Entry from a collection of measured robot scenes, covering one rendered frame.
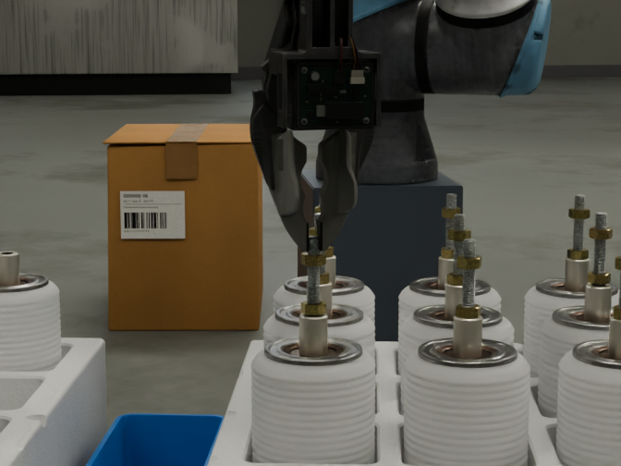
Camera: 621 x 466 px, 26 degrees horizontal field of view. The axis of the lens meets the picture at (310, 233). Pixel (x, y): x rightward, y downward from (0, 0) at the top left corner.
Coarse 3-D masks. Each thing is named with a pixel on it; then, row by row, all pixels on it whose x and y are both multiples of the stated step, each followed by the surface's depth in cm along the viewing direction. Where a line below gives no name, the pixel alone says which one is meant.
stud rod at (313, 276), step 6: (312, 240) 101; (318, 240) 102; (312, 246) 102; (318, 246) 102; (312, 252) 102; (318, 252) 102; (312, 270) 102; (318, 270) 102; (312, 276) 102; (318, 276) 102; (312, 282) 102; (318, 282) 102; (312, 288) 102; (318, 288) 102; (312, 294) 102; (318, 294) 102; (312, 300) 102; (318, 300) 103
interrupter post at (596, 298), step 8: (592, 288) 113; (600, 288) 112; (608, 288) 113; (592, 296) 113; (600, 296) 113; (608, 296) 113; (592, 304) 113; (600, 304) 113; (608, 304) 113; (584, 312) 114; (592, 312) 113; (600, 312) 113; (608, 312) 113; (592, 320) 113; (600, 320) 113; (608, 320) 113
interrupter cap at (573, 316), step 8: (560, 312) 116; (568, 312) 115; (576, 312) 116; (560, 320) 112; (568, 320) 113; (576, 320) 112; (584, 320) 114; (584, 328) 111; (592, 328) 110; (600, 328) 110; (608, 328) 110
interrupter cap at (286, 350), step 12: (264, 348) 103; (276, 348) 104; (288, 348) 104; (336, 348) 104; (348, 348) 104; (360, 348) 103; (276, 360) 101; (288, 360) 100; (300, 360) 100; (312, 360) 100; (324, 360) 100; (336, 360) 100; (348, 360) 101
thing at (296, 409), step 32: (256, 384) 102; (288, 384) 99; (320, 384) 99; (352, 384) 100; (256, 416) 102; (288, 416) 100; (320, 416) 100; (352, 416) 100; (256, 448) 103; (288, 448) 100; (320, 448) 100; (352, 448) 101
